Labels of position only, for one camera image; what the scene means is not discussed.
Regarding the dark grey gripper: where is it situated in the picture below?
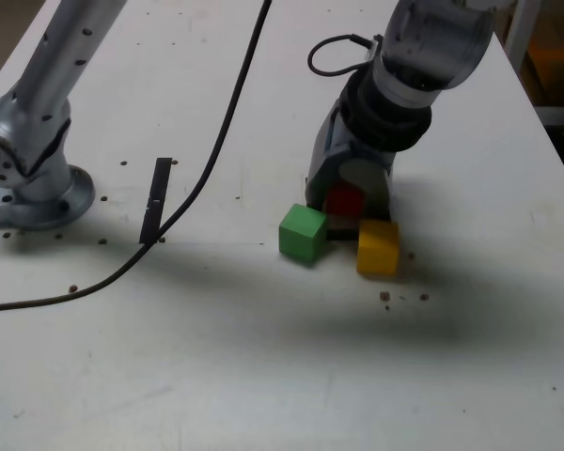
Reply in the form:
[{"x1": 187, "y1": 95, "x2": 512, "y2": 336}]
[{"x1": 305, "y1": 100, "x2": 399, "y2": 223}]

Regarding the red cube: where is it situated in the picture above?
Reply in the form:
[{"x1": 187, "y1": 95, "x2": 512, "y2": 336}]
[{"x1": 322, "y1": 183, "x2": 366, "y2": 218}]

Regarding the green cube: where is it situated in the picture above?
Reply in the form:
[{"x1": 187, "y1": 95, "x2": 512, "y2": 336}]
[{"x1": 278, "y1": 203, "x2": 329, "y2": 267}]

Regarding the yellow cube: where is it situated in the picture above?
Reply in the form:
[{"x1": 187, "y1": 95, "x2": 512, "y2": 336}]
[{"x1": 355, "y1": 220, "x2": 400, "y2": 276}]

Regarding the black tape square outline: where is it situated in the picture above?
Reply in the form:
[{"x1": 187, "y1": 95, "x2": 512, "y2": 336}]
[{"x1": 304, "y1": 174, "x2": 396, "y2": 241}]

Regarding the black tape strip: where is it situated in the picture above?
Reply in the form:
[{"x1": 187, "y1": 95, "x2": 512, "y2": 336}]
[{"x1": 138, "y1": 157, "x2": 174, "y2": 244}]

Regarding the brown cardboard box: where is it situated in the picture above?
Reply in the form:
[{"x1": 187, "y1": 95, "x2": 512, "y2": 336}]
[{"x1": 525, "y1": 27, "x2": 564, "y2": 107}]

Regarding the black cable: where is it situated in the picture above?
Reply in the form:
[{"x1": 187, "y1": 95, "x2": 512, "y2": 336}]
[{"x1": 0, "y1": 0, "x2": 383, "y2": 314}]

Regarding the white metal rack frame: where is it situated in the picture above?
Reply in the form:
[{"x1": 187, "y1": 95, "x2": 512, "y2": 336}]
[{"x1": 503, "y1": 0, "x2": 564, "y2": 129}]

